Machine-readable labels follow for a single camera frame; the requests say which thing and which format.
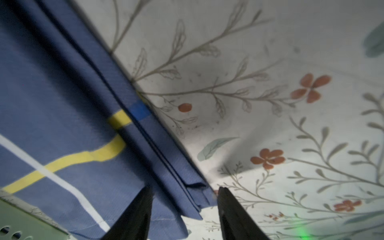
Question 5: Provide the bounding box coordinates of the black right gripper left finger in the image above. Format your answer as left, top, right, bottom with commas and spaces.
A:
101, 186, 153, 240

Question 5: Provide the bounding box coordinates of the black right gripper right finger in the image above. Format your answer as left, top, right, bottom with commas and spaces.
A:
217, 187, 269, 240

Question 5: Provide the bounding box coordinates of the navy blue striped pillowcase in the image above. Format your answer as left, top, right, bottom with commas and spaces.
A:
1, 1, 215, 240

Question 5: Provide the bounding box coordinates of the mint green plastic basket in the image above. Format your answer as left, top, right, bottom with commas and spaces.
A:
1, 190, 75, 240

